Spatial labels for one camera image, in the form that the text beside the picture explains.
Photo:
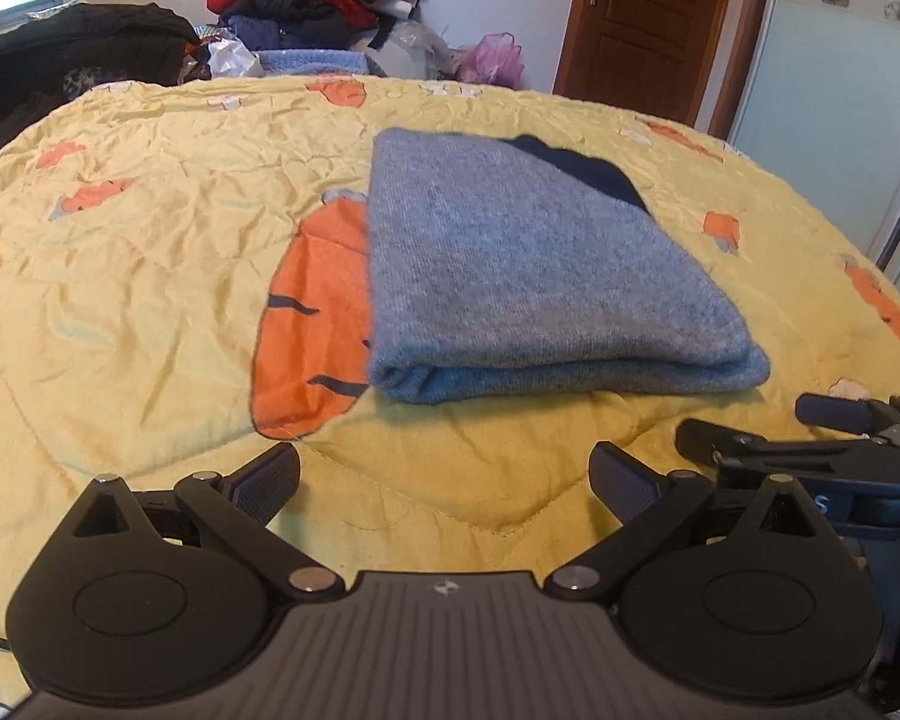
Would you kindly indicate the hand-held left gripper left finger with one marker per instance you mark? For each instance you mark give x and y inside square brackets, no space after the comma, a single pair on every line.
[266,480]

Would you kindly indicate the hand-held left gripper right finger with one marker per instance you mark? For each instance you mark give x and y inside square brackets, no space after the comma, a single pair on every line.
[622,484]

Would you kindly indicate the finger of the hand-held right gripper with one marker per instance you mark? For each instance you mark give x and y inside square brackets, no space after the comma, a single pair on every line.
[701,439]
[832,411]

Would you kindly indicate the grey sweater with navy sleeves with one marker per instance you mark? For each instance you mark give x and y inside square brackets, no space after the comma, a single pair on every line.
[525,270]

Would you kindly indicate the yellow carrot print quilt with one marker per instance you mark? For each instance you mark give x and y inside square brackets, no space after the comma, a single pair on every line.
[157,255]

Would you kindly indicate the brown wooden door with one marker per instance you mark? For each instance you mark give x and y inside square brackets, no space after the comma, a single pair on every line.
[645,30]

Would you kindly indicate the light blue fleece cloth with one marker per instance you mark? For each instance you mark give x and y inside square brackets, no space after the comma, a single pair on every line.
[311,62]

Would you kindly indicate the white crumpled plastic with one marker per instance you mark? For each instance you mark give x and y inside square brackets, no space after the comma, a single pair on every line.
[229,60]

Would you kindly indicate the pink plastic bag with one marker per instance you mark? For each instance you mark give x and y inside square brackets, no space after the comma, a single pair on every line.
[495,60]

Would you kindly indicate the clear plastic bag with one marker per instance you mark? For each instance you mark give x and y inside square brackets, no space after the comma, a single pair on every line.
[412,49]

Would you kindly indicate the navy padded jacket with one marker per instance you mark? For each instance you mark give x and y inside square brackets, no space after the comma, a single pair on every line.
[292,22]

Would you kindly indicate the black coat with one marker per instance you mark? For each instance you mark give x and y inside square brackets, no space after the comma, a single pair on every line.
[67,60]

